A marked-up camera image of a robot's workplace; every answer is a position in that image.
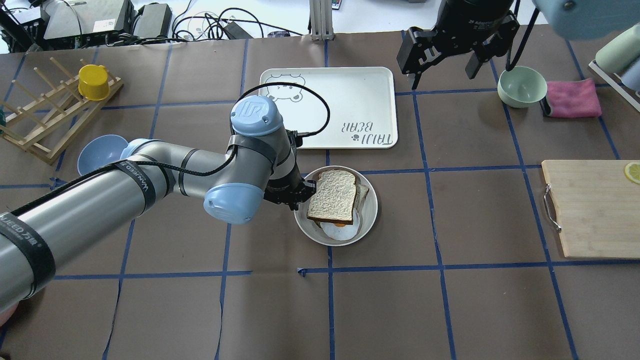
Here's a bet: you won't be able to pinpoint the yellow cup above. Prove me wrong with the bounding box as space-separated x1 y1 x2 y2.
77 64 110 101

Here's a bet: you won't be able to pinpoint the black cables bundle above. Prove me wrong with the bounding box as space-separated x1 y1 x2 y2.
171 0 305 42

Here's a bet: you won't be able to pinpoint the cream bear tray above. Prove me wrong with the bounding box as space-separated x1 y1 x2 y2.
258 66 399 150

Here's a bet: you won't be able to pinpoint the black equipment boxes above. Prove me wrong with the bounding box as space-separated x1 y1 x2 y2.
1 0 174 53

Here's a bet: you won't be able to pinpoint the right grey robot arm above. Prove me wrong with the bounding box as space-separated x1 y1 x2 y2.
396 0 640 90

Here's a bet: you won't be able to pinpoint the pink cloth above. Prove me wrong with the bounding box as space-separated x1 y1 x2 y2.
539 78 602 119

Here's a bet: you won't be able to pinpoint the green bowl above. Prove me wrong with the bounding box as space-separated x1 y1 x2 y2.
497 66 547 109

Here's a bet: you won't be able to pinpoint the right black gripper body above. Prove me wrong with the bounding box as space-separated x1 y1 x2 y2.
432 0 514 56

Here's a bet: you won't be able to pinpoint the blue bowl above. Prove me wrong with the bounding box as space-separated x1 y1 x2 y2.
77 134 130 176

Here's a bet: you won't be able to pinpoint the wooden rack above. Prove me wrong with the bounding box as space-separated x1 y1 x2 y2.
0 56 124 165

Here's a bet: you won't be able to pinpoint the bread slice on plate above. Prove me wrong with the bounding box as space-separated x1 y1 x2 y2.
354 183 370 214

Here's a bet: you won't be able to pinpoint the lemon slice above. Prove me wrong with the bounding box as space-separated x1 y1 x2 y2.
623 161 640 185

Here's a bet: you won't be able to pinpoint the green mug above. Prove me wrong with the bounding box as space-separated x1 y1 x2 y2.
594 23 640 73

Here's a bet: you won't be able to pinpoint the fried egg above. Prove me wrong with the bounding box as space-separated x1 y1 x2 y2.
319 221 361 242

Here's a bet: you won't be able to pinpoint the bread slice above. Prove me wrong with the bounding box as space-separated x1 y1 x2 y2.
354 183 370 214
306 170 357 225

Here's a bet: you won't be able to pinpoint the aluminium frame post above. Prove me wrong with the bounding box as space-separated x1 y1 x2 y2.
309 0 335 41

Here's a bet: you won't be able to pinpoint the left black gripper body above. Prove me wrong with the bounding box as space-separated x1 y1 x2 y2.
263 167 304 204

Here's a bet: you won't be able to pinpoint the wooden cutting board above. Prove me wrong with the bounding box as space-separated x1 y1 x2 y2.
541 159 640 259

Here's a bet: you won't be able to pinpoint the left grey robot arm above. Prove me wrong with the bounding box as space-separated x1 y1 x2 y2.
0 95 316 313

